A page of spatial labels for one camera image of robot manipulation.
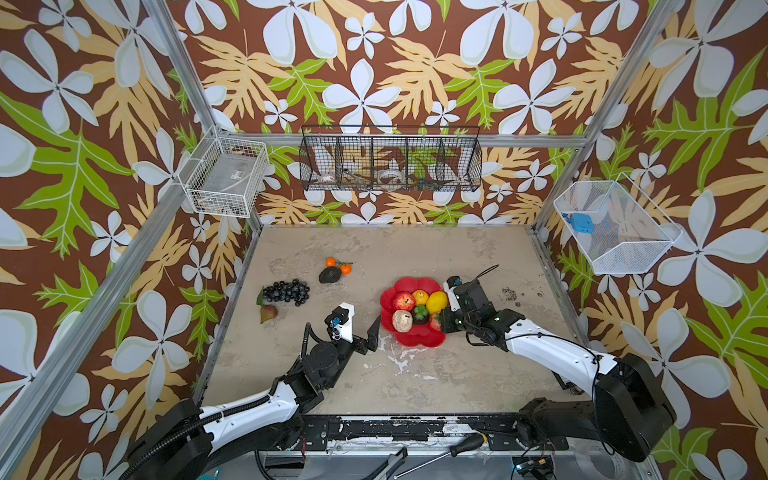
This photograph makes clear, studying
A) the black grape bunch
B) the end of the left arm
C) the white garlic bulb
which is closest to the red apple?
the white garlic bulb

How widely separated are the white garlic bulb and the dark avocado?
0.26 meters

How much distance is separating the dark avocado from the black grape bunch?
6cm

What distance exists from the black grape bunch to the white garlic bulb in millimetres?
322

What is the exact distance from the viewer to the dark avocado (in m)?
1.03

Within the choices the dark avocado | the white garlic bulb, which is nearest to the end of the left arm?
the white garlic bulb
